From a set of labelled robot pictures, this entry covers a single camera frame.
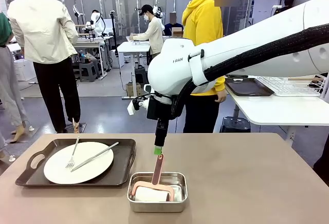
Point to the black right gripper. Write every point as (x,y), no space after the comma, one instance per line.
(159,108)

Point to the pink lint roller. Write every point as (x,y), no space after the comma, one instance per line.
(157,172)

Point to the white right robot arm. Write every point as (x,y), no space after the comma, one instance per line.
(169,72)

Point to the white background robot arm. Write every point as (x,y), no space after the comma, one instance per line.
(97,23)

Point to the yellow sleeved right forearm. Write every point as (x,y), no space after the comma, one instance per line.
(219,84)

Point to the person's right hand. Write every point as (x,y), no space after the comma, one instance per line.
(222,96)

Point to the cardboard box with print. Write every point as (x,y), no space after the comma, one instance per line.
(133,89)

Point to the silver table knife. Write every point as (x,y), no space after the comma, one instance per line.
(97,155)

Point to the black plastic stool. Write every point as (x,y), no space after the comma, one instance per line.
(141,76)

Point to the stainless steel rectangular container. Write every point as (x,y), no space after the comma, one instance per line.
(156,206)

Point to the white round plate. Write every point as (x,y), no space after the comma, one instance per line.
(90,167)

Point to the dark grey plastic stool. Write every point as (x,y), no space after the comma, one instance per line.
(235,125)

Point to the silver fork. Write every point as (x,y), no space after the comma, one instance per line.
(74,150)

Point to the white carton box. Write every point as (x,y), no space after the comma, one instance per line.
(117,58)

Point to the white desk with legs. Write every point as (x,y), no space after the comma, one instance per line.
(90,44)
(133,48)

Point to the light grey plastic stool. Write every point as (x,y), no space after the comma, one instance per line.
(88,71)

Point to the brown flat tray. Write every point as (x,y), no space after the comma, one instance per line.
(246,88)

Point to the person with black cap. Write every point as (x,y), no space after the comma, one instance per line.
(153,34)

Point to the small plain cardboard box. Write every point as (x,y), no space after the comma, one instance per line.
(177,32)

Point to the black tripod stand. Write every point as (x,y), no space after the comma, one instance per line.
(113,34)

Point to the seated person in blue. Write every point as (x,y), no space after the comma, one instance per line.
(173,25)

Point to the person in yellow hoodie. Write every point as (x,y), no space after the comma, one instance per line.
(203,28)

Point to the white height-adjustable table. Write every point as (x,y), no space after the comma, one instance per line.
(277,108)

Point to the white power strip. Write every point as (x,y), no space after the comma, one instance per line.
(291,134)

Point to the white storage box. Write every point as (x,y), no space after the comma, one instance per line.
(24,70)

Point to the person in cream jacket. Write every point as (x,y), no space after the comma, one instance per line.
(43,28)

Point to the person in green top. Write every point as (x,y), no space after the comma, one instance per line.
(9,80)

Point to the black fabric object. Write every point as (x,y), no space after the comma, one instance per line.
(322,170)

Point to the person in dark clothes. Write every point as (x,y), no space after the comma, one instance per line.
(288,3)

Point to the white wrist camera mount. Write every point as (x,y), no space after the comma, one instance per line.
(133,107)

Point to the white wall panel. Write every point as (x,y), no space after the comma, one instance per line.
(267,8)

